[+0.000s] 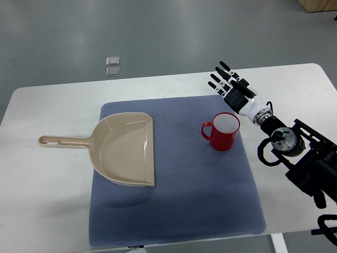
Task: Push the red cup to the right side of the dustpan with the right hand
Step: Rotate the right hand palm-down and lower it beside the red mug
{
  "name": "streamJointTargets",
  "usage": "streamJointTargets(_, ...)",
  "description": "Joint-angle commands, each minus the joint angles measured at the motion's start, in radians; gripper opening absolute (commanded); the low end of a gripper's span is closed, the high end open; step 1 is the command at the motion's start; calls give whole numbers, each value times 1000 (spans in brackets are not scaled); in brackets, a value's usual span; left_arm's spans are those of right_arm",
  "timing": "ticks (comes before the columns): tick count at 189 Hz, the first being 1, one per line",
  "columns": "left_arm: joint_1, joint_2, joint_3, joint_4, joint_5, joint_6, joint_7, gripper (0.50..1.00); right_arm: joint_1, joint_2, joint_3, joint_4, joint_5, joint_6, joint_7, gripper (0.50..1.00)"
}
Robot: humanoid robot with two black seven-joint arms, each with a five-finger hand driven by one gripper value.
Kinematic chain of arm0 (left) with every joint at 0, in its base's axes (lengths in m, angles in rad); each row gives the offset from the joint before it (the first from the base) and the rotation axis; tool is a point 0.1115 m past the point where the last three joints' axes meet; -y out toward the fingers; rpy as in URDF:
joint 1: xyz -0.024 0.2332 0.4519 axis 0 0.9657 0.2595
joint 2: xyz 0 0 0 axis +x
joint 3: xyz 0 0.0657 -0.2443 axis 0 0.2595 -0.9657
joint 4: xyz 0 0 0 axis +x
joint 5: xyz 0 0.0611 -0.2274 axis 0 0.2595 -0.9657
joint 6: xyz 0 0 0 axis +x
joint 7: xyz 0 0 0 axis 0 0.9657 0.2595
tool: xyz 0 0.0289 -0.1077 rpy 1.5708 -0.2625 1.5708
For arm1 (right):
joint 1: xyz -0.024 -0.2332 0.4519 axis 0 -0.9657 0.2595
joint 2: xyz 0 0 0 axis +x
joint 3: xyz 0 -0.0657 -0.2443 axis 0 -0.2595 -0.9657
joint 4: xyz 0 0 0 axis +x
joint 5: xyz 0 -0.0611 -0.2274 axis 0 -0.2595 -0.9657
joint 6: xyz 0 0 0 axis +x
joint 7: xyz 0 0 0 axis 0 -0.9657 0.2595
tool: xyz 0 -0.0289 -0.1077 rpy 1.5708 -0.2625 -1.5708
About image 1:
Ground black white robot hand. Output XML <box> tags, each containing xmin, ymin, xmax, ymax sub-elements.
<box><xmin>208</xmin><ymin>61</ymin><xmax>273</xmax><ymax>125</ymax></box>

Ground red cup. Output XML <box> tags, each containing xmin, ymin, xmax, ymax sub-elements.
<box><xmin>201</xmin><ymin>112</ymin><xmax>241</xmax><ymax>151</ymax></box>

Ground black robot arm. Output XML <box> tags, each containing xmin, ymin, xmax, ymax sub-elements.
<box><xmin>257</xmin><ymin>101</ymin><xmax>336</xmax><ymax>209</ymax></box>

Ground beige plastic dustpan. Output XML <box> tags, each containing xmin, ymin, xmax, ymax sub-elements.
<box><xmin>38</xmin><ymin>112</ymin><xmax>155</xmax><ymax>187</ymax></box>

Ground wooden box corner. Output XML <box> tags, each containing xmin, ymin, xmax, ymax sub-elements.
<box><xmin>298</xmin><ymin>0</ymin><xmax>336</xmax><ymax>13</ymax></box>

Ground lower metal floor plate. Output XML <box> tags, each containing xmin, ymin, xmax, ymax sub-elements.
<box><xmin>106</xmin><ymin>66</ymin><xmax>120</xmax><ymax>77</ymax></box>

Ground metal floor plate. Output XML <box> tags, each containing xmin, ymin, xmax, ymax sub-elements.
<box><xmin>106</xmin><ymin>56</ymin><xmax>120</xmax><ymax>66</ymax></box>
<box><xmin>106</xmin><ymin>66</ymin><xmax>120</xmax><ymax>77</ymax></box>

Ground upper metal floor plate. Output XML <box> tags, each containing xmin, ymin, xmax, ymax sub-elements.
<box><xmin>106</xmin><ymin>56</ymin><xmax>120</xmax><ymax>66</ymax></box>

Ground white table leg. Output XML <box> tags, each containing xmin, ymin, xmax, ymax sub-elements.
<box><xmin>270</xmin><ymin>233</ymin><xmax>288</xmax><ymax>253</ymax></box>

